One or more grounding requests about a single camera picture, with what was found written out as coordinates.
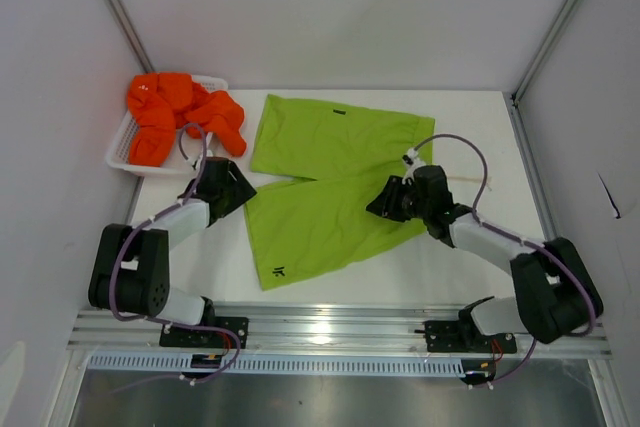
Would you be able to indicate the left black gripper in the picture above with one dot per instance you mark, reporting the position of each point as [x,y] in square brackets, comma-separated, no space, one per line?
[243,191]

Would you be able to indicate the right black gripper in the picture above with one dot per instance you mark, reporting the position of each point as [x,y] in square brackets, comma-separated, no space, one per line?
[386,205]

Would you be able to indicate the lime green shorts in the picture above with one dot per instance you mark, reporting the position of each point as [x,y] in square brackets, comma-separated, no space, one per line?
[333,160]

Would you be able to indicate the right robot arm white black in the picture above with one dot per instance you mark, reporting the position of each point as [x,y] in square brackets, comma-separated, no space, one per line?
[554,295]

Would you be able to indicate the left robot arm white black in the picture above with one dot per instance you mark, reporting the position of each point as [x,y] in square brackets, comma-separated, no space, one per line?
[131,274]

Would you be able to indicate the orange shorts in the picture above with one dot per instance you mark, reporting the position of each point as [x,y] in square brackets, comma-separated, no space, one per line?
[221,116]

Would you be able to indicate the white plastic basket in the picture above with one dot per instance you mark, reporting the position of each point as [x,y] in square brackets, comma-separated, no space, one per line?
[146,142]

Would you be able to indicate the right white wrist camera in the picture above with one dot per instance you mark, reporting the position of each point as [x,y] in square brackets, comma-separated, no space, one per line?
[412,162]

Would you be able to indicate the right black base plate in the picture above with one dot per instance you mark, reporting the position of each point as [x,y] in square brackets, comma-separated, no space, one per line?
[444,336]

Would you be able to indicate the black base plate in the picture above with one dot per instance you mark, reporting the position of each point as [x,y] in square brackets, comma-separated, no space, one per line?
[444,336]
[202,339]

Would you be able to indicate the aluminium mounting rail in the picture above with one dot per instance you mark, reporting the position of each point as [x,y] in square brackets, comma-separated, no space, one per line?
[288,329]

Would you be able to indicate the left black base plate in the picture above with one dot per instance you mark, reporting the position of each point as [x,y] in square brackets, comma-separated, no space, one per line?
[202,339]

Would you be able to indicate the white slotted cable duct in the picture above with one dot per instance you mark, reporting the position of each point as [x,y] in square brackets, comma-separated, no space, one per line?
[279,364]

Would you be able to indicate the left aluminium frame post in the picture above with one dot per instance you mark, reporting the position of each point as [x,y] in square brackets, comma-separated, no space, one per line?
[132,38]

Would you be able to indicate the aluminium frame post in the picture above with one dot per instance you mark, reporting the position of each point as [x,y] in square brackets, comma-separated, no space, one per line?
[546,47]
[132,38]

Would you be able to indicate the right aluminium frame post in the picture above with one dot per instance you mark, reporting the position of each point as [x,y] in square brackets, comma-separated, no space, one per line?
[546,47]

